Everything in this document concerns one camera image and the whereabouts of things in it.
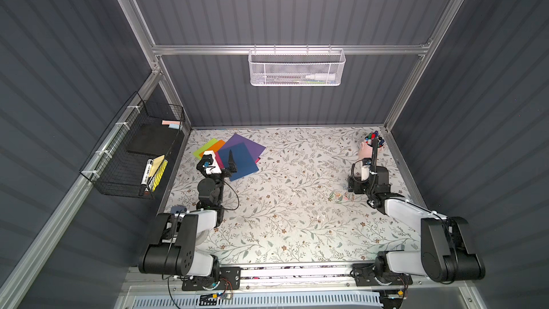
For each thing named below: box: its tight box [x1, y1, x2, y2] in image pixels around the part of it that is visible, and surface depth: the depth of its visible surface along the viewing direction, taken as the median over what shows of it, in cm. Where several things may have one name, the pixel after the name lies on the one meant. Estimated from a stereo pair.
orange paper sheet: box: [198, 139, 227, 158], surface depth 116 cm
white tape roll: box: [195, 228, 210, 247], surface depth 82 cm
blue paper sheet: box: [218, 142, 260, 182], surface depth 109 cm
